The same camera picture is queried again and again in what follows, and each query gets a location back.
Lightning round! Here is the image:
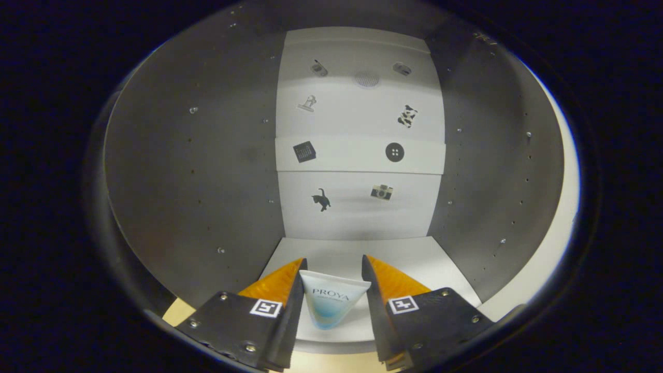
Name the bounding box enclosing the grey cabinet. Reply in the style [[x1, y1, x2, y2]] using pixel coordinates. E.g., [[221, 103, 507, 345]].
[[101, 0, 568, 358]]

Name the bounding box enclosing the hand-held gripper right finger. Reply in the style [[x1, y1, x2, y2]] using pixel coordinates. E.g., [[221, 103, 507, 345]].
[[361, 254, 496, 371]]

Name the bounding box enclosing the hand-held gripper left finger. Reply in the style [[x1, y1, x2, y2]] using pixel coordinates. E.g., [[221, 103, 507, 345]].
[[175, 257, 308, 372]]

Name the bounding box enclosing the white cabinet door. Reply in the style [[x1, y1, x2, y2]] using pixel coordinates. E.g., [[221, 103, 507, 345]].
[[477, 57, 581, 322]]

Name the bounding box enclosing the white blue cosmetic tube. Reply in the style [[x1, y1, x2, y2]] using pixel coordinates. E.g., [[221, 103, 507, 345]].
[[299, 269, 372, 331]]

